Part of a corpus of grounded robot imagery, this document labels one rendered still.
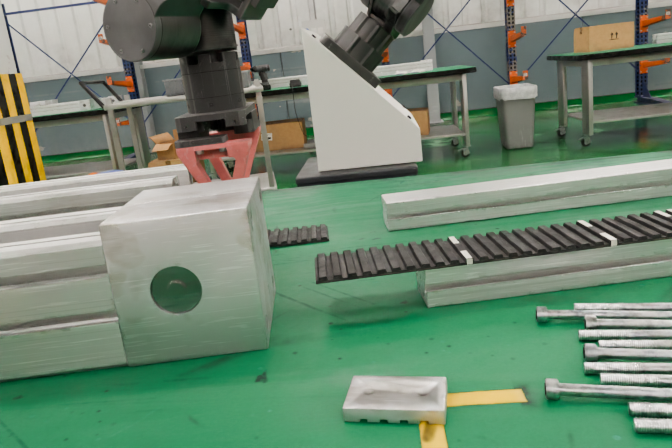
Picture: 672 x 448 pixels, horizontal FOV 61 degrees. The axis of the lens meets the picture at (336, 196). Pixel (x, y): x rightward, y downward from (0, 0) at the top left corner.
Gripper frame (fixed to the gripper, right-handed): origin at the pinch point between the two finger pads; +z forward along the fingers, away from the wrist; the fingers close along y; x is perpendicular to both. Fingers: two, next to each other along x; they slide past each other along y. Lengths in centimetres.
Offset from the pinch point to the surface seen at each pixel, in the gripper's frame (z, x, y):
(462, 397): 4.7, 15.4, 32.0
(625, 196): 4.7, 40.1, 1.6
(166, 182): -3.4, -4.9, 5.1
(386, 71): 7, 75, -474
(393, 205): 2.4, 16.2, 2.0
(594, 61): 18, 241, -421
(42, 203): -3.0, -16.4, 5.4
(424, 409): 3.9, 13.2, 33.7
